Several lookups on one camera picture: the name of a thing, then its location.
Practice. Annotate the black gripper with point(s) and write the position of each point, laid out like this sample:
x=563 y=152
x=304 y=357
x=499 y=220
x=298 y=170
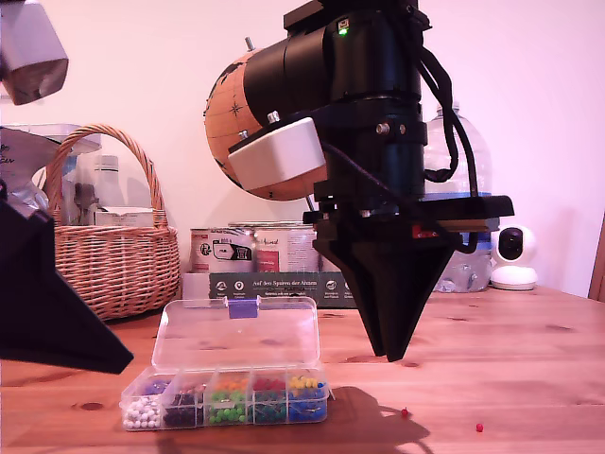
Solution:
x=402 y=156

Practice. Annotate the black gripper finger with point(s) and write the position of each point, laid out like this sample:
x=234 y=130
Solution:
x=38 y=307

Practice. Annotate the heap of yellow pins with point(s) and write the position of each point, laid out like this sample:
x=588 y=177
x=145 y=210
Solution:
x=302 y=382

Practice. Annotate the heap of purple pins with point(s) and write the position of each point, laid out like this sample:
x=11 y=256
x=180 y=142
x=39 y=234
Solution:
x=156 y=388

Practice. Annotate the heap of blue pins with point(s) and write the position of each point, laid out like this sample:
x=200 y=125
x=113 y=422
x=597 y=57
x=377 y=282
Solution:
x=305 y=409

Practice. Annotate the heap of red pins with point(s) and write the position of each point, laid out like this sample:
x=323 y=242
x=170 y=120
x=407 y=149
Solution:
x=269 y=384

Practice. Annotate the heap of white pins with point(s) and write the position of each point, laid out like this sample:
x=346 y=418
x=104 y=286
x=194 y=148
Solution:
x=141 y=416

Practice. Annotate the heap of dark green pins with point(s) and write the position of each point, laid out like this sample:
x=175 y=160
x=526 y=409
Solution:
x=269 y=413

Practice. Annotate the heap of pink pins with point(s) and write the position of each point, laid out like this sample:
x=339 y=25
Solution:
x=195 y=387

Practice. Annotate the heap of orange pins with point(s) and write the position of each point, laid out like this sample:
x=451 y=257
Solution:
x=232 y=384

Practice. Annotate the heap of black pins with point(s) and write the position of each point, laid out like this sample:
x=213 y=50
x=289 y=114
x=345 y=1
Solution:
x=182 y=417

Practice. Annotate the heap of light green pins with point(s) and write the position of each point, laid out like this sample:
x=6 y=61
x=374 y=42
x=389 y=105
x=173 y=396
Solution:
x=229 y=416

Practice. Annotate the cardboard tray with dark label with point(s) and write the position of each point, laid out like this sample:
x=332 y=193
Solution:
x=283 y=288

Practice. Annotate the large clear water bottle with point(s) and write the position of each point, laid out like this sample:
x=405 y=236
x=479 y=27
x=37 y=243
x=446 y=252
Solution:
x=468 y=274

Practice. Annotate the white carton box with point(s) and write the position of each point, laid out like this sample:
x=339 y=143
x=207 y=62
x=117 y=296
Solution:
x=123 y=217

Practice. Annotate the white plastic bottle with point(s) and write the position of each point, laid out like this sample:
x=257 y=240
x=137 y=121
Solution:
x=108 y=189

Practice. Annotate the clear plastic jar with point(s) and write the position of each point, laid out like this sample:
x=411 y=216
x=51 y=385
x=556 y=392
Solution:
x=85 y=170

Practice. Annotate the clear plastic pin organizer box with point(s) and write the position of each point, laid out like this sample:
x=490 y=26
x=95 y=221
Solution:
x=236 y=331

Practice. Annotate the silver foil bag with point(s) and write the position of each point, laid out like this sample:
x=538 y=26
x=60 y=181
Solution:
x=19 y=156

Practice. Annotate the cork globe on metal stand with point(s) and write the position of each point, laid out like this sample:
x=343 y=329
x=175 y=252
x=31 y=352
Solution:
x=222 y=113

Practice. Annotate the small white round camera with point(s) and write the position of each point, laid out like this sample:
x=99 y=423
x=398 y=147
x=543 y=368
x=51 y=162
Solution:
x=513 y=279

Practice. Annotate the arm's pale camera box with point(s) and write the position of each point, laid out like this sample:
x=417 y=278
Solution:
x=279 y=161
x=28 y=57

